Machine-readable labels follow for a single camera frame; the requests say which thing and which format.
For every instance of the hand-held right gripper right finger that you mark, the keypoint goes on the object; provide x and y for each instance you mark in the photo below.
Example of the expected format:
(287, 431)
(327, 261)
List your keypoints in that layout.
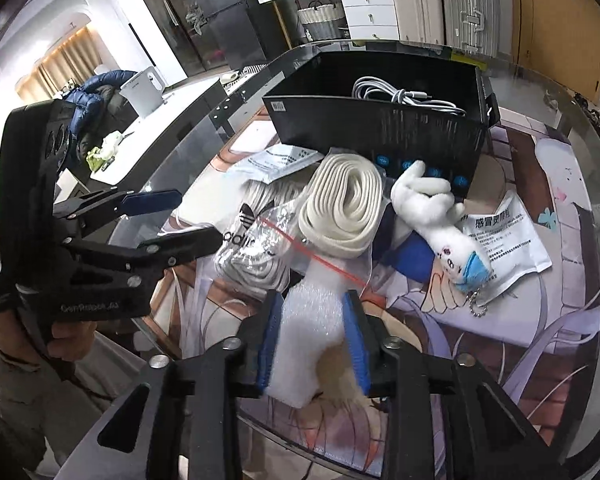
(359, 345)

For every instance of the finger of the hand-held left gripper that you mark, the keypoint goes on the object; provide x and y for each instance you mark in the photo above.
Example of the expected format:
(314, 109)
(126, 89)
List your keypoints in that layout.
(190, 242)
(147, 202)

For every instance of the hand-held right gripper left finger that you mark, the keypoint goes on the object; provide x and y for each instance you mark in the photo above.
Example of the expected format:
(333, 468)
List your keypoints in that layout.
(269, 345)

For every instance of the white foam piece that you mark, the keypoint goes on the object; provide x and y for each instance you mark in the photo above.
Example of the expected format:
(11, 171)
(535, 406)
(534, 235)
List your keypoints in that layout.
(315, 320)

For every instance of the white printed packet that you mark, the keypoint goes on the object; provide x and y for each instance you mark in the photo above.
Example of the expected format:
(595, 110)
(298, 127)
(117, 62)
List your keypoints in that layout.
(275, 162)

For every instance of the white medicine packet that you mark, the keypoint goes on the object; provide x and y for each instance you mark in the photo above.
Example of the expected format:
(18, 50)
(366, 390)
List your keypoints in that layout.
(510, 240)

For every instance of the black storage box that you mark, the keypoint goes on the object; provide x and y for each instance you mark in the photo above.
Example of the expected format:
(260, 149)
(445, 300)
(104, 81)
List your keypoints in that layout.
(380, 125)

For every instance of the person's left forearm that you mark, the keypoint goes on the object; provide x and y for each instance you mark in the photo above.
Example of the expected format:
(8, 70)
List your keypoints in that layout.
(20, 400)

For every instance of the person's left hand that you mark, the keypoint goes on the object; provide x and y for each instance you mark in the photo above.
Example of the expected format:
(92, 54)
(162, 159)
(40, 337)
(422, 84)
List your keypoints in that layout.
(72, 335)

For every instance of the green white cloth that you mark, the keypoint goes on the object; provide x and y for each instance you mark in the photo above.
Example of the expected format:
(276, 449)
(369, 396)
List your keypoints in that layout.
(102, 152)

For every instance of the blue puffer jacket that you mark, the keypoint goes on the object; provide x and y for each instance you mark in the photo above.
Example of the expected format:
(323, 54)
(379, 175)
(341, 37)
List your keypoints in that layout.
(92, 105)

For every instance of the white low table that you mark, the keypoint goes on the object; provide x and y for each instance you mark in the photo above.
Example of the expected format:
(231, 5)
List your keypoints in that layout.
(180, 105)

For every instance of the white electric kettle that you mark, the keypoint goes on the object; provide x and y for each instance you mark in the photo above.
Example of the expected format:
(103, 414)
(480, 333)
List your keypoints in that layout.
(140, 92)

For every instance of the beige curtain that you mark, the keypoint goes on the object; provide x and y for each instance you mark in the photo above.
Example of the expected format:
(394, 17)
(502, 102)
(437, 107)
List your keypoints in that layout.
(60, 65)

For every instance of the black white patterned rug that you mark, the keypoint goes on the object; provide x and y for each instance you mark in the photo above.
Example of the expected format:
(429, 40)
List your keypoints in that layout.
(255, 70)

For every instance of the anime printed desk mat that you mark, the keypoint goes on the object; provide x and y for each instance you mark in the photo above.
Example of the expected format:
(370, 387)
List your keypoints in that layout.
(530, 320)

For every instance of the dark glass cabinet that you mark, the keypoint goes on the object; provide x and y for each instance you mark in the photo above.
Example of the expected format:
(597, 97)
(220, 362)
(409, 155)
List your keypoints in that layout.
(170, 10)

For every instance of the black fridge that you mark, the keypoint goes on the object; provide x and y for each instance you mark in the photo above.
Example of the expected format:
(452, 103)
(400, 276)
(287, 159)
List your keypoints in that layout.
(235, 20)

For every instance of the woven basket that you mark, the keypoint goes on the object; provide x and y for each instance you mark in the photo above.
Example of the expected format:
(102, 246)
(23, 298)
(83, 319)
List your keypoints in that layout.
(320, 22)

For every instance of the white dresser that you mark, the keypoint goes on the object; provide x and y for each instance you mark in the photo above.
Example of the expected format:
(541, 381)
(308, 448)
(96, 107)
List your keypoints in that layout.
(367, 7)

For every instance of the white suitcase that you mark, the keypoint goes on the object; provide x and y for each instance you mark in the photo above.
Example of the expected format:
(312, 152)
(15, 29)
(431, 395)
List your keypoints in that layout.
(412, 0)

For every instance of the silver suitcase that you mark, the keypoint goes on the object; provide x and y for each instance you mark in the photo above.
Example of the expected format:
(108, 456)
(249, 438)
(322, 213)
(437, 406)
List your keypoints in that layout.
(467, 5)

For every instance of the wooden door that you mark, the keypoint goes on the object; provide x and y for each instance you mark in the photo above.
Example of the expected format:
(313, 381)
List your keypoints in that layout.
(555, 20)

